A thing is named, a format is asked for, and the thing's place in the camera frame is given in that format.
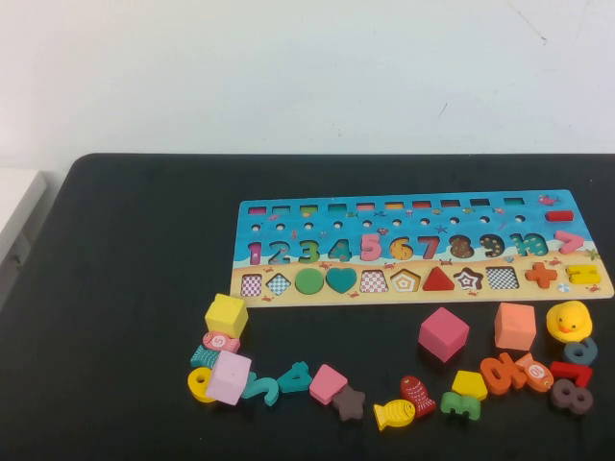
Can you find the light pink foam cube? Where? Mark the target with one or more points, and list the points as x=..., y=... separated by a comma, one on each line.
x=228, y=379

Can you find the yellow pentagon piece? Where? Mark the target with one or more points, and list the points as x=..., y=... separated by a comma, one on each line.
x=470, y=383

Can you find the red minus sign piece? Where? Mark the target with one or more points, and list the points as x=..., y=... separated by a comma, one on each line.
x=559, y=216

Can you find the teal number four piece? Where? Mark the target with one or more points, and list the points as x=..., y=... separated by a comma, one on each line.
x=295, y=377

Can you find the yellow equals sign piece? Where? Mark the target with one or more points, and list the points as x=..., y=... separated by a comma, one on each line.
x=582, y=274

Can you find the yellow number six piece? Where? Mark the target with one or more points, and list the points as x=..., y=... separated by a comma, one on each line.
x=197, y=389

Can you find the pink greater-than sign piece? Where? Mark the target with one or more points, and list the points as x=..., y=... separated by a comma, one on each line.
x=571, y=242

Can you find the magenta foam cube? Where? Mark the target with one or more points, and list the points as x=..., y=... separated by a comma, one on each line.
x=443, y=333

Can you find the yellow wooden fish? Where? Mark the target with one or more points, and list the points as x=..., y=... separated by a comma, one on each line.
x=394, y=414

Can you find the teal wooden fish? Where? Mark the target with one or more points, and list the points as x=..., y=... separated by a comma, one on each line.
x=204, y=356

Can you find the red triangle piece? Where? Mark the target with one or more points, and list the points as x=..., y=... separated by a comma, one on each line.
x=438, y=281

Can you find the green circle piece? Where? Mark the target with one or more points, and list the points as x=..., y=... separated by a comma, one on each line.
x=310, y=281

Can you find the orange fish with ten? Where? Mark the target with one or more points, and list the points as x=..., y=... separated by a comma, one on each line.
x=535, y=372

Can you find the teal number two piece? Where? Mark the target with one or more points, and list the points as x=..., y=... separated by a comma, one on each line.
x=262, y=389

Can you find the salmon foam cube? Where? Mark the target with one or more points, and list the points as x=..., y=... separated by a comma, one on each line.
x=515, y=326

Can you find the grey-blue number nine piece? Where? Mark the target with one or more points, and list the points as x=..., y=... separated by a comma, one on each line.
x=581, y=353

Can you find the pink trapezoid piece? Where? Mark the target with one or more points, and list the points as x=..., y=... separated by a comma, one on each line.
x=327, y=382

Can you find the brown star piece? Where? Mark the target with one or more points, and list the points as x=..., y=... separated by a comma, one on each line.
x=349, y=404

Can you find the yellow foam cube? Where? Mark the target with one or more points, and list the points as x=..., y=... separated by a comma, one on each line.
x=226, y=314

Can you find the brown number eight piece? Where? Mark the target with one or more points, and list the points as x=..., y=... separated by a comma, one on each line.
x=572, y=397

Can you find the blue wooden number puzzle board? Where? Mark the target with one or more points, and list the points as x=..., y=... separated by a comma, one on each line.
x=432, y=225

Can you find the orange plus sign piece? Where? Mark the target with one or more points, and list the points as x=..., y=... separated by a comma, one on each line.
x=541, y=274

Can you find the green number three piece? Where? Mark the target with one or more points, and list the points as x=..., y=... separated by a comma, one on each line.
x=461, y=408

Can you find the pink number five piece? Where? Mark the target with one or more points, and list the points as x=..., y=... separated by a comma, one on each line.
x=370, y=247

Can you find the red wooden fish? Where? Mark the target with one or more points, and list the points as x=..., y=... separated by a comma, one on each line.
x=417, y=395

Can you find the red number seven piece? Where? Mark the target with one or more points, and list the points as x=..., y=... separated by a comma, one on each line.
x=574, y=372

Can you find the pink fish with five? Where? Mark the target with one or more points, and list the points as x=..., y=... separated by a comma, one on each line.
x=219, y=341

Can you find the yellow rubber duck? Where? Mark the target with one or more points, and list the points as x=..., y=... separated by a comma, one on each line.
x=569, y=321

